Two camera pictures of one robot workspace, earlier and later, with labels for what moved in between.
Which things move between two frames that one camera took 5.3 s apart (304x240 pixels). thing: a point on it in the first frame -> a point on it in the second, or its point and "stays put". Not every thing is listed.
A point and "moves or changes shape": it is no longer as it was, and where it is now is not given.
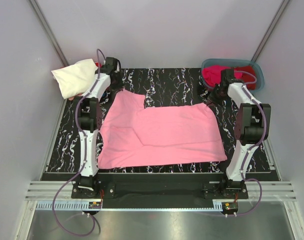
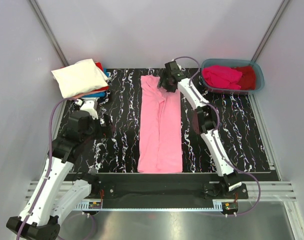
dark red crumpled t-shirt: (247, 77) stays put
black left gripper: (119, 87) -> (109, 128)
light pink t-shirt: (131, 135) moves or changes shape
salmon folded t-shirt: (71, 98) stays put
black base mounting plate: (157, 190) stays put
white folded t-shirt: (76, 78) stays put
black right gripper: (211, 100) -> (161, 84)
